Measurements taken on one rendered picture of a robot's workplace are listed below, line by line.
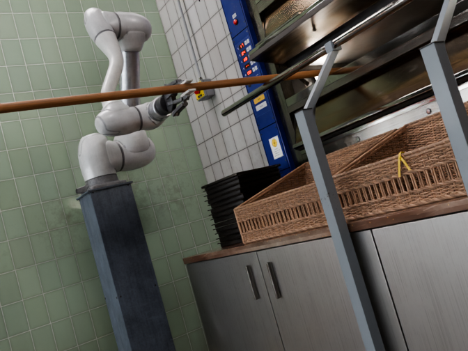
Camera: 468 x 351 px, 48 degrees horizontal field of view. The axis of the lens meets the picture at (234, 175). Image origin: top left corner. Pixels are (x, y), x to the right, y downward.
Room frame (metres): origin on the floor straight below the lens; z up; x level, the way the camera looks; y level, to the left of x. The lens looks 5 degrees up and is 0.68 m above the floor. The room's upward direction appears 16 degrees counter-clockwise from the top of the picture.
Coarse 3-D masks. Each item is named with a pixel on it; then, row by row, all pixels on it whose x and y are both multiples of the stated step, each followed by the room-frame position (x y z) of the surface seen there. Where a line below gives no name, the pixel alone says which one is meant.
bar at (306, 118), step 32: (448, 0) 1.30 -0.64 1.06; (352, 32) 1.66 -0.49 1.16; (448, 64) 1.22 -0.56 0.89; (256, 96) 2.13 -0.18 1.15; (448, 96) 1.21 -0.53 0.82; (448, 128) 1.23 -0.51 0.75; (320, 160) 1.61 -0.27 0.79; (320, 192) 1.62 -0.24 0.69; (352, 256) 1.61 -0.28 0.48; (352, 288) 1.61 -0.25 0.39
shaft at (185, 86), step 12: (300, 72) 2.18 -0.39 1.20; (312, 72) 2.22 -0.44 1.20; (180, 84) 1.86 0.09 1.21; (192, 84) 1.89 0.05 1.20; (204, 84) 1.91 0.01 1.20; (216, 84) 1.94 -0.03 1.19; (228, 84) 1.98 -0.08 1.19; (240, 84) 2.01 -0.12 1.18; (72, 96) 1.64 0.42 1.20; (84, 96) 1.66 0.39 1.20; (96, 96) 1.68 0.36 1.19; (108, 96) 1.70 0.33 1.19; (120, 96) 1.73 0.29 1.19; (132, 96) 1.76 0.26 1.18; (144, 96) 1.79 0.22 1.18; (0, 108) 1.52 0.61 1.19; (12, 108) 1.54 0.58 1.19; (24, 108) 1.56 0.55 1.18; (36, 108) 1.58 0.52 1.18
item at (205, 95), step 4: (200, 80) 2.95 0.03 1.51; (204, 80) 2.96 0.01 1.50; (208, 80) 2.97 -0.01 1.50; (200, 92) 2.97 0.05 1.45; (204, 92) 2.95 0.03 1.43; (208, 92) 2.96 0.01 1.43; (212, 92) 2.98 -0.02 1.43; (196, 96) 3.01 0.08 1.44; (200, 96) 2.98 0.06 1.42; (204, 96) 2.96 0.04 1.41; (208, 96) 2.98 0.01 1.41; (200, 100) 3.02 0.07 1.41; (204, 100) 3.05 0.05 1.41
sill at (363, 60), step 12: (456, 12) 1.76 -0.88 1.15; (420, 24) 1.87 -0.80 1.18; (432, 24) 1.83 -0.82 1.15; (408, 36) 1.92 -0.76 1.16; (384, 48) 2.02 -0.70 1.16; (396, 48) 1.98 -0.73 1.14; (360, 60) 2.12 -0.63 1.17; (372, 60) 2.07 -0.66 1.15; (336, 72) 2.24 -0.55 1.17; (348, 72) 2.18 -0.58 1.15; (312, 84) 2.37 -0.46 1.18; (300, 96) 2.44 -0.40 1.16
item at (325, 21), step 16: (336, 0) 1.97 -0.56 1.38; (352, 0) 1.99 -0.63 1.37; (368, 0) 2.02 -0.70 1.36; (304, 16) 2.10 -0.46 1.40; (320, 16) 2.09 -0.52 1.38; (336, 16) 2.11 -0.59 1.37; (352, 16) 2.14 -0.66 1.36; (288, 32) 2.20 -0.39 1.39; (304, 32) 2.22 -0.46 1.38; (320, 32) 2.25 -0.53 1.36; (272, 48) 2.33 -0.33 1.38; (288, 48) 2.37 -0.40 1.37; (304, 48) 2.40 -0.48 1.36
